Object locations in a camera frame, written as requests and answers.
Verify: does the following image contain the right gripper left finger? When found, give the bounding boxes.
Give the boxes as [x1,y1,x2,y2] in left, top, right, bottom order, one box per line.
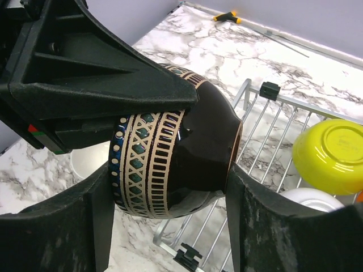
[1,164,115,271]

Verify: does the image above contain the yellow black small clamp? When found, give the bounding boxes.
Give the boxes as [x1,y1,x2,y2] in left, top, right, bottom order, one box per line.
[213,11,242,24]

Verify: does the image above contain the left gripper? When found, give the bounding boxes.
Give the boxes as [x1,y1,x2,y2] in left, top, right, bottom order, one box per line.
[1,1,198,154]

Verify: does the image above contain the black patterned bowl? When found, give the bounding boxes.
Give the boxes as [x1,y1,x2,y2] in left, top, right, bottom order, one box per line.
[108,64,243,219]

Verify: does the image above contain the silver wire dish rack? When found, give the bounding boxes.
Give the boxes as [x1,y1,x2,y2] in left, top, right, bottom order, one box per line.
[153,79,357,271]

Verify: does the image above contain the yellow white bowl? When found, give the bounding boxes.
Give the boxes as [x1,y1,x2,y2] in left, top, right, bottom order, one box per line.
[292,119,362,196]

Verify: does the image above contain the orange white bowl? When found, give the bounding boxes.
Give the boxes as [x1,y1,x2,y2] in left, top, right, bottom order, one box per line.
[355,192,363,203]

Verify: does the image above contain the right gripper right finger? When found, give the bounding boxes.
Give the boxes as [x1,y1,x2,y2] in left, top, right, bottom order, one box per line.
[226,164,362,271]

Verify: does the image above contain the plain white bowl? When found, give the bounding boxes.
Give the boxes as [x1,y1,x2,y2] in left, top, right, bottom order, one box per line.
[280,188,345,213]

